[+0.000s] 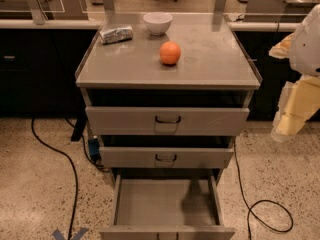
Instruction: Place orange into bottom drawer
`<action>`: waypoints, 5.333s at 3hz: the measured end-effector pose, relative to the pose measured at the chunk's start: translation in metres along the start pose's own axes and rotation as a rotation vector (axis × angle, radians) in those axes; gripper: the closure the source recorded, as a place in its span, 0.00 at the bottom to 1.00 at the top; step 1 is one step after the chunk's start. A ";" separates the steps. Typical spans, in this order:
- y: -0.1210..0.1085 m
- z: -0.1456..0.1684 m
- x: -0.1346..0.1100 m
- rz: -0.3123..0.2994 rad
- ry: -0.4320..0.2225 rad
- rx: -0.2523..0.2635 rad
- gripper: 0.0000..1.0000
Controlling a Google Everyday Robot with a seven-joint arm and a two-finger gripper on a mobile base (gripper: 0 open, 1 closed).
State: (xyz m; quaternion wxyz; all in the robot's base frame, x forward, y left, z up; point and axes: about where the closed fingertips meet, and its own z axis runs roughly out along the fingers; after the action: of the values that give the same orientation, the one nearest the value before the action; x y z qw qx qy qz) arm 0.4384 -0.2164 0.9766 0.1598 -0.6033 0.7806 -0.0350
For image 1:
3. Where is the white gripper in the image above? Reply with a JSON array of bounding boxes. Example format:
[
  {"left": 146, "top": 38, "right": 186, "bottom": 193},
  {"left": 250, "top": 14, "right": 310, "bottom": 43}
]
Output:
[{"left": 269, "top": 4, "right": 320, "bottom": 143}]

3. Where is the orange fruit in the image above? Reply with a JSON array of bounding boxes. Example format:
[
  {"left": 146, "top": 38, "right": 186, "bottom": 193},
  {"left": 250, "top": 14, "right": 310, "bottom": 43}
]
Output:
[{"left": 159, "top": 41, "right": 181, "bottom": 65}]

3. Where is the grey metal drawer cabinet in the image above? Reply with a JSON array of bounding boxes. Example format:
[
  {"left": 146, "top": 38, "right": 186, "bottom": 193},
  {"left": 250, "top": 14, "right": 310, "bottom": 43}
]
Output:
[{"left": 76, "top": 13, "right": 260, "bottom": 240}]

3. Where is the top grey drawer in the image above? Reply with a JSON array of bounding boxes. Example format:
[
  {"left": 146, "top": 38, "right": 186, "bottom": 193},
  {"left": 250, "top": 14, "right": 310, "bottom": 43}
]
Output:
[{"left": 86, "top": 106, "right": 249, "bottom": 136}]

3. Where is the middle grey drawer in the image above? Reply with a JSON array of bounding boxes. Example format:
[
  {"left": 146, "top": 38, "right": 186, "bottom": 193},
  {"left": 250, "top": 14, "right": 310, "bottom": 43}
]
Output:
[{"left": 100, "top": 147, "right": 233, "bottom": 169}]

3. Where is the bottom grey open drawer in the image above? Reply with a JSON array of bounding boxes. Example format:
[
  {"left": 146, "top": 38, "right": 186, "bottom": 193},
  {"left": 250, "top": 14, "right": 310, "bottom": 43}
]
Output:
[{"left": 100, "top": 174, "right": 235, "bottom": 240}]

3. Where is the white ceramic bowl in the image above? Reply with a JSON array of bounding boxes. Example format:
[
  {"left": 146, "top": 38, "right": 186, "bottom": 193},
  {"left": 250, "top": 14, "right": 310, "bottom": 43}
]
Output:
[{"left": 143, "top": 12, "right": 173, "bottom": 35}]

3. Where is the silver foil snack bag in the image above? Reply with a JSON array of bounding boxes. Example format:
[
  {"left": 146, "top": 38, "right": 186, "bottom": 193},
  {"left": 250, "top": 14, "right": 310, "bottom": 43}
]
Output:
[{"left": 99, "top": 26, "right": 133, "bottom": 45}]

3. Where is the blue power adapter box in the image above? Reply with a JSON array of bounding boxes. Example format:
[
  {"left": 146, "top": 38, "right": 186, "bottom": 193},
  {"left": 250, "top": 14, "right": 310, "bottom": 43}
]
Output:
[{"left": 88, "top": 138, "right": 100, "bottom": 161}]

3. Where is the blue tape floor marker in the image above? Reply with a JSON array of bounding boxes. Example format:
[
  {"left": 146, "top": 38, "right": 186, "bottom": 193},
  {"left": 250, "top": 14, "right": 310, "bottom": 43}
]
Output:
[{"left": 51, "top": 226, "right": 90, "bottom": 240}]

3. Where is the black cable on right floor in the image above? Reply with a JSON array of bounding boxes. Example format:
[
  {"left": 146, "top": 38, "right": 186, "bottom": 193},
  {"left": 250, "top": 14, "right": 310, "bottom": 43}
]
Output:
[{"left": 233, "top": 140, "right": 295, "bottom": 240}]

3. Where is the black cable on floor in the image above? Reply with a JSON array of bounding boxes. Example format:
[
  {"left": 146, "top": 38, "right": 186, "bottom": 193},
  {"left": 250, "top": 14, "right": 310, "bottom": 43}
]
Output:
[
  {"left": 233, "top": 140, "right": 295, "bottom": 240},
  {"left": 30, "top": 117, "right": 79, "bottom": 240}
]

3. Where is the black cable on left floor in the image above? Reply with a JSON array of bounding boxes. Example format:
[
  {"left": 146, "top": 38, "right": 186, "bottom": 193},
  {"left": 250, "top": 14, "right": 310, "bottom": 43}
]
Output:
[{"left": 30, "top": 117, "right": 79, "bottom": 240}]

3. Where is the long white counter rail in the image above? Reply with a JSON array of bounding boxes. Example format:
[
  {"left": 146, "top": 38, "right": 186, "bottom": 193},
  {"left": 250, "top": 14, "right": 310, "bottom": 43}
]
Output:
[{"left": 0, "top": 19, "right": 298, "bottom": 32}]

